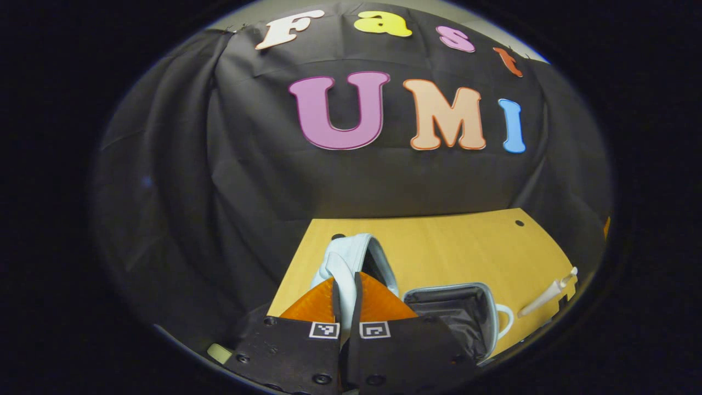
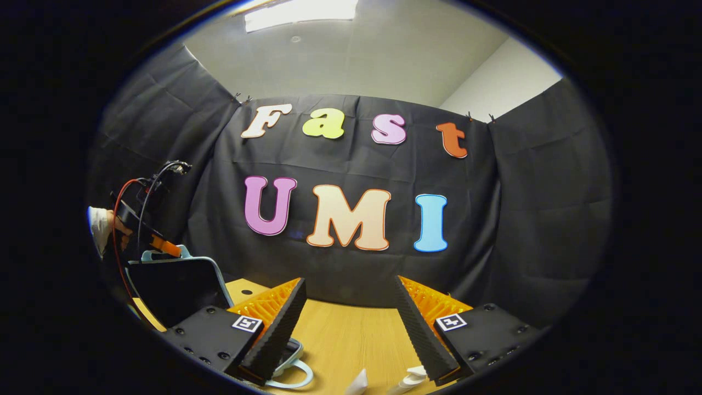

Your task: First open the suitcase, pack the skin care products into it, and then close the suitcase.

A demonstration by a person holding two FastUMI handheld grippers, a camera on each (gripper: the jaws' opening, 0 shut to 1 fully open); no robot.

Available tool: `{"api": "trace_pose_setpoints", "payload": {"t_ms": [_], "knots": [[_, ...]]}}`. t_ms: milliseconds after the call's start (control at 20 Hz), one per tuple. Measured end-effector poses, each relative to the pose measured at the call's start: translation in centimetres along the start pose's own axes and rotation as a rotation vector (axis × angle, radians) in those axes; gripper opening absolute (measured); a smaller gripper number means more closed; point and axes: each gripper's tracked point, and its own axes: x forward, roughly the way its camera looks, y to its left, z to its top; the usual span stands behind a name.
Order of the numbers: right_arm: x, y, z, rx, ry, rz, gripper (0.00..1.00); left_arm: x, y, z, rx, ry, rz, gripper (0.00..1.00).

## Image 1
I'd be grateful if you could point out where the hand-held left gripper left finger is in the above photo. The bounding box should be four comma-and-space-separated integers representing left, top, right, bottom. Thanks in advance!
207, 276, 345, 395

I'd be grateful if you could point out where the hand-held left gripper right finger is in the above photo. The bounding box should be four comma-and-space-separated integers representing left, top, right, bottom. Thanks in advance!
344, 272, 478, 395

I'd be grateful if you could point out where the light blue suitcase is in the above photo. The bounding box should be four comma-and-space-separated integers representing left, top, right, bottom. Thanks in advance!
310, 233, 515, 367

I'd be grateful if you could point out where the white skin care tube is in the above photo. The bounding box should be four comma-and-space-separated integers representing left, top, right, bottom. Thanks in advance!
517, 267, 579, 319

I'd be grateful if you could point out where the black backdrop cloth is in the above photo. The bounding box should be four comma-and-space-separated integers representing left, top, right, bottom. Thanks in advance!
90, 0, 612, 352

